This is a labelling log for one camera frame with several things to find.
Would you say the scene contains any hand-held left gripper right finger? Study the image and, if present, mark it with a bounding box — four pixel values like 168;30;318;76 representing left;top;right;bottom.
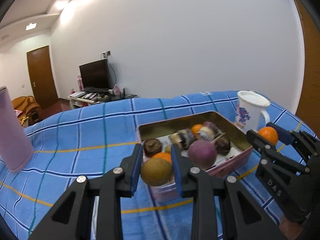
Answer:
170;144;287;240

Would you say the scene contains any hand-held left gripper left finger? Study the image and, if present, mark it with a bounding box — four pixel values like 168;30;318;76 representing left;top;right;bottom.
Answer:
27;144;143;240

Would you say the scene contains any black television cable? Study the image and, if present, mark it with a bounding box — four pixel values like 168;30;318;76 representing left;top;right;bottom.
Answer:
107;60;117;87

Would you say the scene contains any brown wooden panel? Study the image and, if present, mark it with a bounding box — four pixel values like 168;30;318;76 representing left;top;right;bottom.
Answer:
291;0;320;140

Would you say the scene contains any lilac electric kettle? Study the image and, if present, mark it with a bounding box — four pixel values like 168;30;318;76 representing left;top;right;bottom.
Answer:
0;86;34;173

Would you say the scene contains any brown wooden door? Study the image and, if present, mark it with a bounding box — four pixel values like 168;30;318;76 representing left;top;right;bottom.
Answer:
27;45;60;110

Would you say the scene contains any blue plaid blanket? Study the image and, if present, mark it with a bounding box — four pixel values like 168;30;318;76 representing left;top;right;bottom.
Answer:
0;90;320;240

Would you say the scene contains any white television stand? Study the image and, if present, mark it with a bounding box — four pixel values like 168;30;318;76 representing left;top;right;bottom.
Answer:
67;90;137;109

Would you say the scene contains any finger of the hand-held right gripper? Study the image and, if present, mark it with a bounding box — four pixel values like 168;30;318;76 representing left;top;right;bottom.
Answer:
266;122;320;164
246;130;312;173

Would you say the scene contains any brown leather armchair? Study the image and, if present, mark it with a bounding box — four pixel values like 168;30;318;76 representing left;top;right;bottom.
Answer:
11;96;42;127

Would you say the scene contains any purple turnip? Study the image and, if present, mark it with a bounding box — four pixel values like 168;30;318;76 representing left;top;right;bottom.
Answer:
188;132;225;170

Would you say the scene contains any cut purple yam piece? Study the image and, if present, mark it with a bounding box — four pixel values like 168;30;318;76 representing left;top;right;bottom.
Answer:
169;129;196;151
199;121;223;140

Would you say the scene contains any black flat television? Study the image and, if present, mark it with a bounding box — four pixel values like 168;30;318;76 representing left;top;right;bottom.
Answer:
79;59;112;90

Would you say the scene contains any pink tin box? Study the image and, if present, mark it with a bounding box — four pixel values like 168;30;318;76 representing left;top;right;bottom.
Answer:
138;110;253;202

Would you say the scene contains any white floral mug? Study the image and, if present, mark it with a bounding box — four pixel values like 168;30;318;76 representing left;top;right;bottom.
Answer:
234;90;271;133

